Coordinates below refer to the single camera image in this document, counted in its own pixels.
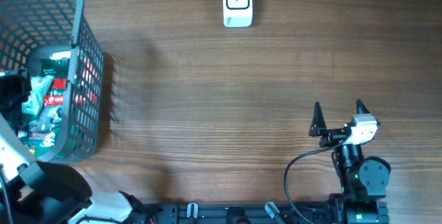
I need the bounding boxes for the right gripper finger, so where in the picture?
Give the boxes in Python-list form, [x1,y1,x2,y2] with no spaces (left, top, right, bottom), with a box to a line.
[309,102,327,137]
[356,99,370,115]

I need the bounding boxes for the light green wipes packet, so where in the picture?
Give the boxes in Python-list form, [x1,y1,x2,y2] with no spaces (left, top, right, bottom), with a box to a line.
[22,75,54,116]

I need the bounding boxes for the green 3M gloves packet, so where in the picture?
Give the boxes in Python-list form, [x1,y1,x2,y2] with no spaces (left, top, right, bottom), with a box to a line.
[21,59,69,157]

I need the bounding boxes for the pink Kleenex tissue pack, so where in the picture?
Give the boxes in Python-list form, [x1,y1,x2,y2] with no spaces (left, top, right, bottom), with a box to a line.
[74,56,97,104]

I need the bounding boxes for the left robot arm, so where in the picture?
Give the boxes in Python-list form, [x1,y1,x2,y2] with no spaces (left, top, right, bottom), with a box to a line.
[1,69,148,223]

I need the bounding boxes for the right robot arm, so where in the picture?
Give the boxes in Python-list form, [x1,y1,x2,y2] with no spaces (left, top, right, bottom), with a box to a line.
[309,100,392,223]

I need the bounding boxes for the white barcode scanner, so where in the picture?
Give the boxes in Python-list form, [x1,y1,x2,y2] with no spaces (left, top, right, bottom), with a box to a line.
[222,0,253,28]

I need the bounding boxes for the white green flat box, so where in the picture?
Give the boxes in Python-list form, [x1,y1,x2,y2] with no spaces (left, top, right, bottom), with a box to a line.
[50,50,71,60]

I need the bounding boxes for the grey plastic shopping basket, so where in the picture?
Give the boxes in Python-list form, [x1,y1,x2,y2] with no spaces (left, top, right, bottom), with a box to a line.
[1,0,104,163]

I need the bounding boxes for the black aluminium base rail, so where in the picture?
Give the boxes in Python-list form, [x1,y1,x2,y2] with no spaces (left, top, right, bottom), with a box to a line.
[137,202,390,224]

